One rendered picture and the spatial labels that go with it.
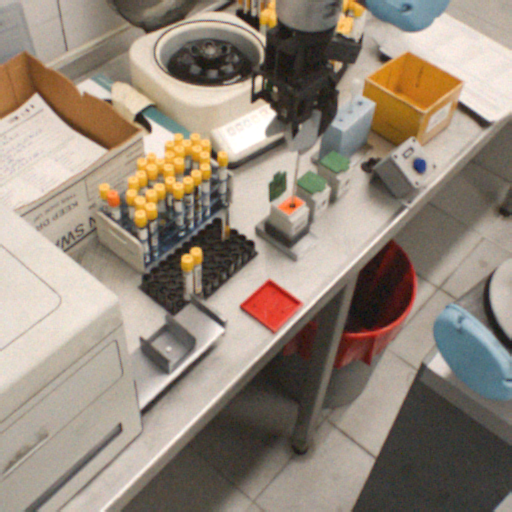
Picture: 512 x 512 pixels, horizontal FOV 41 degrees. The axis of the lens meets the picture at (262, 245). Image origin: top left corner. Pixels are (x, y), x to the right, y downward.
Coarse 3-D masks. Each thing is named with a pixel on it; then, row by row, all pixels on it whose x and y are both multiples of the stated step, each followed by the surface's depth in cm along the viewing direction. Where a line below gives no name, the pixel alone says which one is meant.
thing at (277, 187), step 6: (276, 174) 102; (282, 174) 103; (276, 180) 102; (282, 180) 104; (270, 186) 102; (276, 186) 103; (282, 186) 104; (270, 192) 102; (276, 192) 104; (282, 192) 105; (270, 198) 103; (276, 198) 104
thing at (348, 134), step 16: (352, 112) 116; (368, 112) 117; (336, 128) 113; (352, 128) 115; (368, 128) 121; (320, 144) 118; (336, 144) 115; (352, 144) 119; (368, 144) 124; (320, 160) 120; (352, 160) 121
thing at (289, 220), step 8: (288, 192) 106; (280, 200) 104; (288, 200) 104; (296, 200) 105; (272, 208) 104; (280, 208) 103; (288, 208) 103; (296, 208) 104; (304, 208) 105; (272, 216) 105; (280, 216) 104; (288, 216) 103; (296, 216) 103; (304, 216) 105; (280, 224) 105; (288, 224) 104; (296, 224) 104; (304, 224) 107; (288, 232) 105; (296, 232) 106
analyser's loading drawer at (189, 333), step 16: (192, 304) 95; (208, 304) 93; (176, 320) 94; (192, 320) 94; (208, 320) 94; (224, 320) 92; (160, 336) 92; (176, 336) 92; (192, 336) 89; (208, 336) 92; (224, 336) 95; (144, 352) 90; (160, 352) 90; (176, 352) 90; (192, 352) 90; (144, 368) 89; (160, 368) 89; (176, 368) 89; (144, 384) 87; (160, 384) 87; (144, 400) 86
